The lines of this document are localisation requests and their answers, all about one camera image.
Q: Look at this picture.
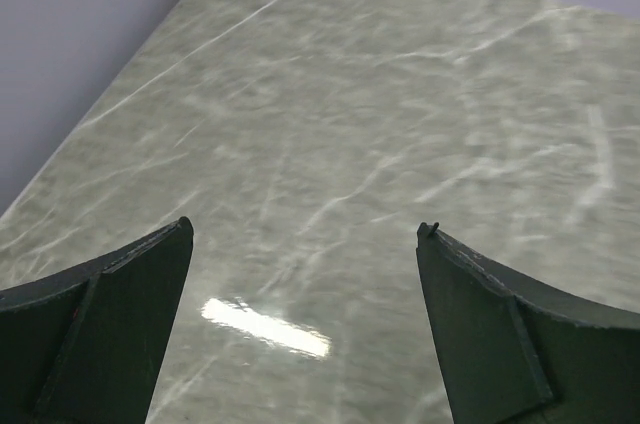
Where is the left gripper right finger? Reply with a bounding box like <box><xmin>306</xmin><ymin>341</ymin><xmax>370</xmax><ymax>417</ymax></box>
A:
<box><xmin>416</xmin><ymin>223</ymin><xmax>639</xmax><ymax>424</ymax></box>

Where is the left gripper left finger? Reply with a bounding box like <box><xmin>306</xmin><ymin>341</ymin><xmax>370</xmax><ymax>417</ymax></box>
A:
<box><xmin>1</xmin><ymin>217</ymin><xmax>194</xmax><ymax>423</ymax></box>

